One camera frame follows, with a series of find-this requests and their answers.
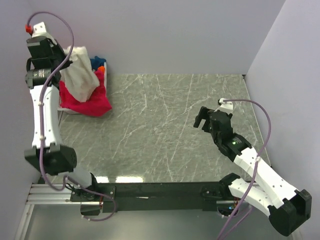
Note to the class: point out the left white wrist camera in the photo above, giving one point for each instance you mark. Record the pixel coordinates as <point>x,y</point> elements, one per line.
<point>38,30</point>

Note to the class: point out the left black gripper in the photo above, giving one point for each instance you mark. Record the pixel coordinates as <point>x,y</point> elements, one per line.
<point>55,46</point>

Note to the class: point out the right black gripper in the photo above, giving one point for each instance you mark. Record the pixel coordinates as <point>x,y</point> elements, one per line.
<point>204,114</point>

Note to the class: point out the blue t shirt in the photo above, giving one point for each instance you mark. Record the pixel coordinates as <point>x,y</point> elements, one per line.
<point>97,62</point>

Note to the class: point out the pink t shirt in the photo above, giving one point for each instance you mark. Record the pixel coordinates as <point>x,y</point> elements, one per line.
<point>87,102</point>

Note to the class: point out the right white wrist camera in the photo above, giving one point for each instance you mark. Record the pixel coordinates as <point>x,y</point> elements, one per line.
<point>225,106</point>

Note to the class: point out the black base beam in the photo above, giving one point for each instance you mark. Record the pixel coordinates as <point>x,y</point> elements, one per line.
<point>143,196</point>

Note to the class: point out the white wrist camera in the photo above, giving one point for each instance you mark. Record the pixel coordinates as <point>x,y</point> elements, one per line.
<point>225,106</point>
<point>38,30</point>

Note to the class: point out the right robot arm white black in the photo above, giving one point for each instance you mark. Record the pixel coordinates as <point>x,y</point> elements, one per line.
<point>286,207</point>

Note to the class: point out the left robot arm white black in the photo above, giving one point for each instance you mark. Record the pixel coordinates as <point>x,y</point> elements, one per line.
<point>56,162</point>

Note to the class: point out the white t shirt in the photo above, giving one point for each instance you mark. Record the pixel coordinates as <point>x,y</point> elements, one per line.
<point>79,78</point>

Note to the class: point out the orange t shirt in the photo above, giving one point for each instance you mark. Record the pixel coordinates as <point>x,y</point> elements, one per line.
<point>101,68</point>

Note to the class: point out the white laundry basket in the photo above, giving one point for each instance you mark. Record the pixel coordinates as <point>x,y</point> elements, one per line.
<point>106,72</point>

